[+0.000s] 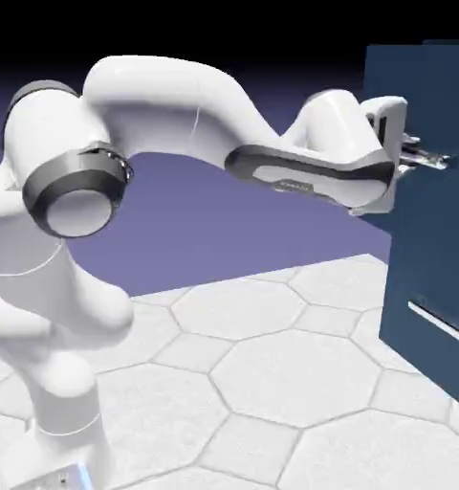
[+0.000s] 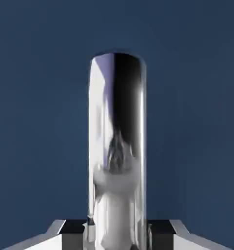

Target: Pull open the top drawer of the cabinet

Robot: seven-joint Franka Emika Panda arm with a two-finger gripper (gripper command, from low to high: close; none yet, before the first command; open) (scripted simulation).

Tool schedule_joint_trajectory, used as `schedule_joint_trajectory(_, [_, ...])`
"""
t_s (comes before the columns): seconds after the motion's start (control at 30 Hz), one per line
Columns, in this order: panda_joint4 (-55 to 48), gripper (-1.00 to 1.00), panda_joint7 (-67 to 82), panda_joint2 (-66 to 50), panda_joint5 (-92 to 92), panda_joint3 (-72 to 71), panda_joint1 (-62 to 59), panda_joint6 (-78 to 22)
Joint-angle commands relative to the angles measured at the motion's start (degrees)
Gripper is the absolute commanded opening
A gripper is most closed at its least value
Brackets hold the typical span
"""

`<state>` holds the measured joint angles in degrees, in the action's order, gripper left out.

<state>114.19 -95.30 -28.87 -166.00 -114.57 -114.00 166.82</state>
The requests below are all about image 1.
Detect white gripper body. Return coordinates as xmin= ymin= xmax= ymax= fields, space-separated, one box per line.
xmin=347 ymin=95 xmax=409 ymax=216

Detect silver drawer handle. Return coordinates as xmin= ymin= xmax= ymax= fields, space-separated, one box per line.
xmin=402 ymin=147 xmax=455 ymax=170
xmin=406 ymin=300 xmax=459 ymax=342

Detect blue drawer front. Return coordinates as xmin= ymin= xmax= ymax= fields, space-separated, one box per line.
xmin=378 ymin=229 xmax=459 ymax=416
xmin=362 ymin=37 xmax=459 ymax=250

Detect dark blue cabinet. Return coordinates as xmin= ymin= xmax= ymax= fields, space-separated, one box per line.
xmin=362 ymin=37 xmax=459 ymax=416

